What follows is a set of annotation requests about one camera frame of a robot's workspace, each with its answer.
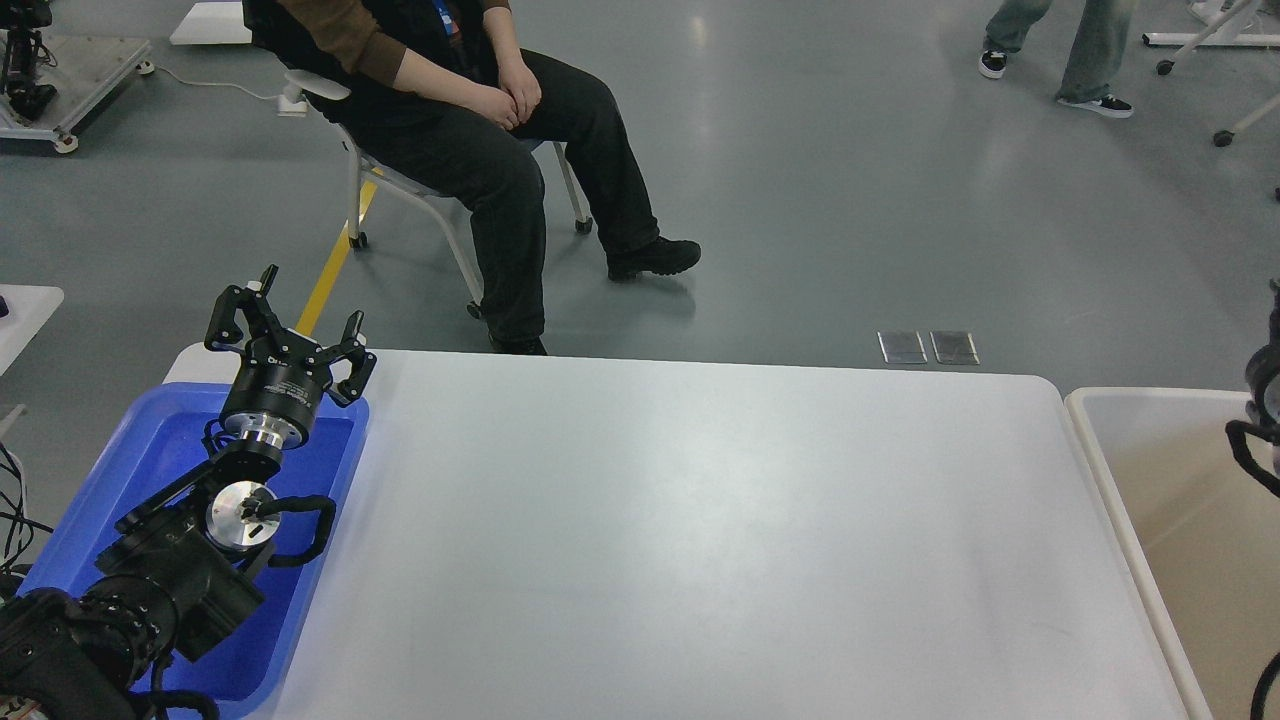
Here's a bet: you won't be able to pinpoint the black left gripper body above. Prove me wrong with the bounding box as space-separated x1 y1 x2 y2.
219 337 332 450

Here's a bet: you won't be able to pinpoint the right metal floor plate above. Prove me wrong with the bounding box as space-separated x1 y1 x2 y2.
929 331 980 366

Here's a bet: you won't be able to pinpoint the blue plastic bin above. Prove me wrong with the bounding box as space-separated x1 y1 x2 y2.
20 382 370 719

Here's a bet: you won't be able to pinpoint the white side table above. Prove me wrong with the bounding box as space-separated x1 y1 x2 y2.
1 284 65 375

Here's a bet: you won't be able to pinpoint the white rolling chair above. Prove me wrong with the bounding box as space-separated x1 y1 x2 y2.
283 68 595 322

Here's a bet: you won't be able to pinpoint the standing person in jeans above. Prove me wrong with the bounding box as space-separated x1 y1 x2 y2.
978 1 1138 119

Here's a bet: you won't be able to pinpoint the left metal floor plate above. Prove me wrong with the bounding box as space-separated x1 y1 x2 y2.
877 331 929 365

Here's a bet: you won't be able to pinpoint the metal cart with robot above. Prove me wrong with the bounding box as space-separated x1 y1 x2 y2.
1 1 155 154

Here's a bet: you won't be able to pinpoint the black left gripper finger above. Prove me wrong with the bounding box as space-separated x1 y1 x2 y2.
204 265 285 352
306 311 378 407

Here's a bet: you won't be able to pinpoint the white power adapter with cable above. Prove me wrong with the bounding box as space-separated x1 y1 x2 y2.
152 63 308 118

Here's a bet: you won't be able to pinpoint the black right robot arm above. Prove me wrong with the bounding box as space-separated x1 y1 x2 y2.
1225 278 1279 496

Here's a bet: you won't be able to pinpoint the white flat board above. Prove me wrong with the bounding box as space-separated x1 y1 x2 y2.
169 1 252 46

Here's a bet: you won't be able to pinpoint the beige plastic bin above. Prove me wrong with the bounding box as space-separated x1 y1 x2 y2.
1066 387 1279 719

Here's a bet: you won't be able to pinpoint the metal floor plate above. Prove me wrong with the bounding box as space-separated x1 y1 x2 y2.
929 331 980 366
877 331 929 365

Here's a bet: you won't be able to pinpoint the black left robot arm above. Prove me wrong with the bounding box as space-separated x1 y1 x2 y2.
3 266 378 719

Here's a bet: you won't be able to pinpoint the white rolling stand legs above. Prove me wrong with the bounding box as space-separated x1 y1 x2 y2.
1140 1 1279 149

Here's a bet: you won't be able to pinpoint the black cables bundle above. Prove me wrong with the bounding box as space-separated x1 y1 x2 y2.
0 439 52 591

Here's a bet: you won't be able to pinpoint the seated person in black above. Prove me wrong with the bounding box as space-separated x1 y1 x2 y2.
244 1 701 355

